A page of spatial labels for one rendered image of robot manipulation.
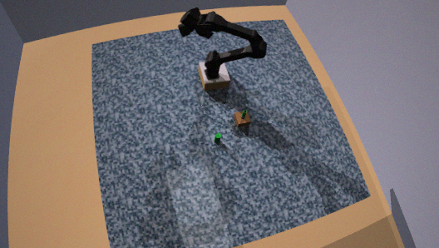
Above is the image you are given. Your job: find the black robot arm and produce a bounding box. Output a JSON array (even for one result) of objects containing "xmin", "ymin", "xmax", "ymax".
[{"xmin": 180, "ymin": 7, "xmax": 267, "ymax": 80}]

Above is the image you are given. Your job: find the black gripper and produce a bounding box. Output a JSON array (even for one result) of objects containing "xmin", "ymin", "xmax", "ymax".
[{"xmin": 178, "ymin": 11, "xmax": 215, "ymax": 37}]

